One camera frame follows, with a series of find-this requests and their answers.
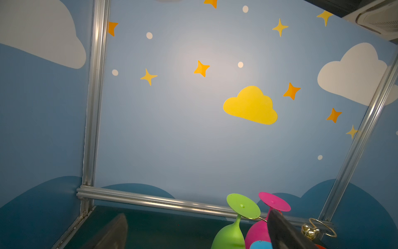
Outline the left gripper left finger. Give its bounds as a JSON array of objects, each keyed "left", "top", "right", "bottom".
[{"left": 81, "top": 213, "right": 128, "bottom": 249}]

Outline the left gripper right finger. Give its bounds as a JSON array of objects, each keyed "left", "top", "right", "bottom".
[{"left": 267, "top": 209, "right": 317, "bottom": 249}]

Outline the red wine glass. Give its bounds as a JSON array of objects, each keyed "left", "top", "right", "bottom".
[{"left": 315, "top": 244, "right": 326, "bottom": 249}]

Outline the pink wine glass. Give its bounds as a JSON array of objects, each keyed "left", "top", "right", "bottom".
[{"left": 244, "top": 191, "right": 292, "bottom": 249}]

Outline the front left blue wine glass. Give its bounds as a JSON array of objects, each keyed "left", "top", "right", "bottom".
[{"left": 250, "top": 241, "right": 273, "bottom": 249}]

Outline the back green wine glass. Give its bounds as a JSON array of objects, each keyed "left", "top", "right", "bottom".
[{"left": 211, "top": 194, "right": 261, "bottom": 249}]

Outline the ceiling air conditioner unit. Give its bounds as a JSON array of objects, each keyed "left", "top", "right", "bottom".
[{"left": 343, "top": 0, "right": 398, "bottom": 44}]

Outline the gold wire glass rack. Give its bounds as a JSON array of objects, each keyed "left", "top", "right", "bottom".
[{"left": 245, "top": 217, "right": 337, "bottom": 244}]

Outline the back aluminium frame bar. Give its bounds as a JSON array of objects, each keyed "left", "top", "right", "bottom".
[{"left": 76, "top": 185, "right": 333, "bottom": 228}]

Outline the left aluminium frame post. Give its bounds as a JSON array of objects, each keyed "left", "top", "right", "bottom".
[{"left": 77, "top": 0, "right": 111, "bottom": 217}]

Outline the aluminium frame post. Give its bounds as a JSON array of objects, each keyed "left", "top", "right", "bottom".
[
  {"left": 77, "top": 0, "right": 111, "bottom": 217},
  {"left": 318, "top": 49, "right": 398, "bottom": 222}
]

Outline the right aluminium frame post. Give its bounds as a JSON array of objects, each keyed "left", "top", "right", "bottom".
[{"left": 318, "top": 49, "right": 398, "bottom": 222}]

